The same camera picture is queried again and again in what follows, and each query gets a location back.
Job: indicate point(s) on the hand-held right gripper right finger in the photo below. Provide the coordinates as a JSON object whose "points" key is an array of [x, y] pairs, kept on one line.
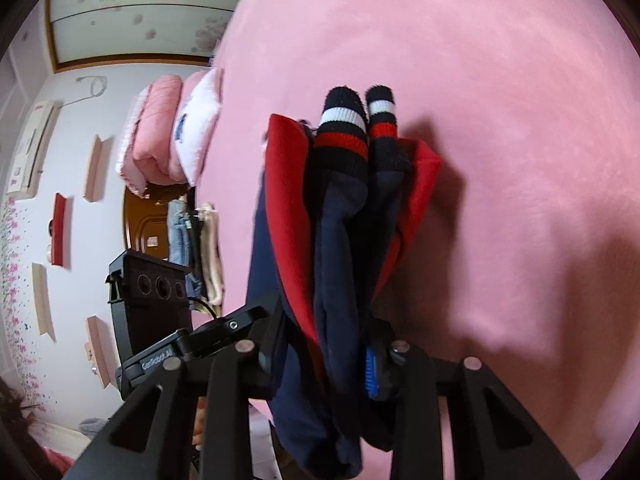
{"points": [[372, 371]]}

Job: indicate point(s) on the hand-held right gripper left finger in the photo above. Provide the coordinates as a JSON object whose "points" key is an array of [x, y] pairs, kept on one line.
{"points": [[269, 370]]}

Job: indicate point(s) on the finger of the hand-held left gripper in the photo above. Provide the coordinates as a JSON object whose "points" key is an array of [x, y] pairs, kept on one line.
{"points": [[235, 325]]}

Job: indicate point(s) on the navy and red varsity jacket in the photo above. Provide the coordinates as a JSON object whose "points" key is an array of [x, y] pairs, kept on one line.
{"points": [[340, 260]]}

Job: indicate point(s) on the person's left hand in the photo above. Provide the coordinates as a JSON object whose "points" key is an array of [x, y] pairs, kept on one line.
{"points": [[199, 422]]}

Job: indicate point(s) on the folded cream garment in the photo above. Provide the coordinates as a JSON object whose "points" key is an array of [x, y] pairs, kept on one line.
{"points": [[210, 260]]}

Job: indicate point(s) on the folded blue jeans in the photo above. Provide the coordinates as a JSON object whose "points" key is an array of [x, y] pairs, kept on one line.
{"points": [[179, 232]]}

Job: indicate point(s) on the grey slippers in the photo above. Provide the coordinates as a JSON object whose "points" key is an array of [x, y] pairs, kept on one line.
{"points": [[94, 426]]}

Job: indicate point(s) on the folded pink quilt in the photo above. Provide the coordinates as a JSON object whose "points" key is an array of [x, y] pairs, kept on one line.
{"points": [[155, 125]]}

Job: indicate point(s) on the white printed pillow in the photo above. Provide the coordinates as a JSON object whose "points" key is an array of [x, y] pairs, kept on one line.
{"points": [[197, 125]]}

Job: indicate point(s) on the white air conditioner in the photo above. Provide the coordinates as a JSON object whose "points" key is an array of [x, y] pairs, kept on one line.
{"points": [[32, 150]]}

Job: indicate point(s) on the floral wardrobe doors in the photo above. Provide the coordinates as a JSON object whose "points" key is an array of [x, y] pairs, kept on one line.
{"points": [[140, 25]]}

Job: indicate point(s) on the bed with pink blanket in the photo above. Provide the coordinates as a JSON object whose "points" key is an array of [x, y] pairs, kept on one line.
{"points": [[450, 60]]}

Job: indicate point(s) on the pink wall shelf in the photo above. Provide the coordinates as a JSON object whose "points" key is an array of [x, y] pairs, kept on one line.
{"points": [[102, 352], [97, 170]]}

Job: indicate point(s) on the cream wall shelf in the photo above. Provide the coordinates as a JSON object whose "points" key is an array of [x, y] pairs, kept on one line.
{"points": [[44, 305]]}

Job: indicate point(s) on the red wall shelf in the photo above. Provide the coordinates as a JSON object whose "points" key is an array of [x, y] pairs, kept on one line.
{"points": [[61, 230]]}

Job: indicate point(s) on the pink floral wall decal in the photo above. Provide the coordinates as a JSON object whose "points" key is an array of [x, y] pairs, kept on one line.
{"points": [[15, 285]]}

